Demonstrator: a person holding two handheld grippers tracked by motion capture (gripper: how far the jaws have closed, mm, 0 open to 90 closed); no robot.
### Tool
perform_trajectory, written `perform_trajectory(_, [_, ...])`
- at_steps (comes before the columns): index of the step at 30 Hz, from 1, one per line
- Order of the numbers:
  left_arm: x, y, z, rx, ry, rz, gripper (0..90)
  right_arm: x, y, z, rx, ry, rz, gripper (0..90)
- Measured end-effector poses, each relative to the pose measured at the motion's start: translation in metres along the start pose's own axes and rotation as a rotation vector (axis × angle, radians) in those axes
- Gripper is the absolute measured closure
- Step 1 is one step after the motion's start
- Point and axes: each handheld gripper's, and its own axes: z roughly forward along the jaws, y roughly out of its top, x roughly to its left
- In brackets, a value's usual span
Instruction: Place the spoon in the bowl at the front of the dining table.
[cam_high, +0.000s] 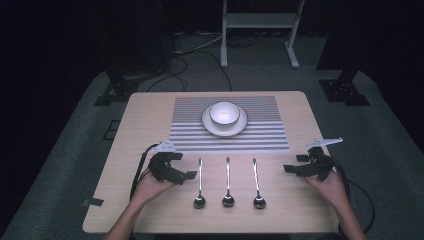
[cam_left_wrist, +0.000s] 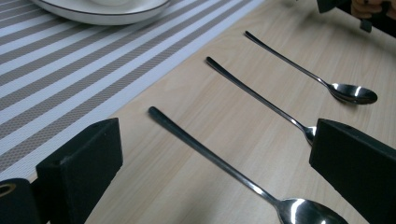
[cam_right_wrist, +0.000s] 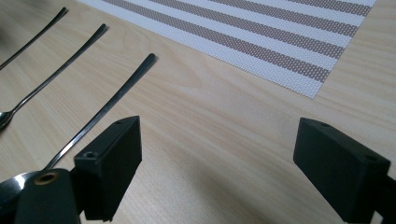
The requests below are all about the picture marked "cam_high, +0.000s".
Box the white metal stand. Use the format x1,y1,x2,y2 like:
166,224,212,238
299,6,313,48
219,0,306,70

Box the white bowl with dark rim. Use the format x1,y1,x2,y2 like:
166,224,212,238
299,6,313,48
208,101,241,127

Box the metal spoon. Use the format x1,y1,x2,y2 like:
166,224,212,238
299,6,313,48
192,157,207,210
221,156,236,209
251,157,268,211

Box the grey floor cable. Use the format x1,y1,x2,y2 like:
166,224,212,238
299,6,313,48
172,32,224,56

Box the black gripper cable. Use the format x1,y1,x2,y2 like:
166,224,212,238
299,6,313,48
129,143,160,202
328,155,377,237

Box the white plate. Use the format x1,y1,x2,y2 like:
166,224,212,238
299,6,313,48
201,103,249,138

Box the black tape strip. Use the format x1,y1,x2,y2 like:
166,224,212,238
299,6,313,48
81,197,105,208

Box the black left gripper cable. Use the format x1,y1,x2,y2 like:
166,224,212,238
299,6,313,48
129,143,160,202

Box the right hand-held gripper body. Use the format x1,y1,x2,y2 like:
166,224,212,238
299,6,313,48
294,137,344,183

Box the striped grey placemat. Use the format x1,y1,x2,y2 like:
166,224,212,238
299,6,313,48
168,95,291,154

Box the black floor cable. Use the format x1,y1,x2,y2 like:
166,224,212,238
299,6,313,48
145,49,233,93

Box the person's left hand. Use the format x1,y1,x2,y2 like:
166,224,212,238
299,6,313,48
130,167,178,208

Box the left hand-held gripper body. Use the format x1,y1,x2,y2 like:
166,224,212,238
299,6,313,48
148,139,188,186

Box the black stand base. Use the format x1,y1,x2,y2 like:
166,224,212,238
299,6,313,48
317,64,371,107
93,68,143,107

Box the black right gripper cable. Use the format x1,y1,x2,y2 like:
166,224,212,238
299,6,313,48
328,155,377,237

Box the person's right hand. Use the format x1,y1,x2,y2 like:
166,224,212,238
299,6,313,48
302,169,350,210

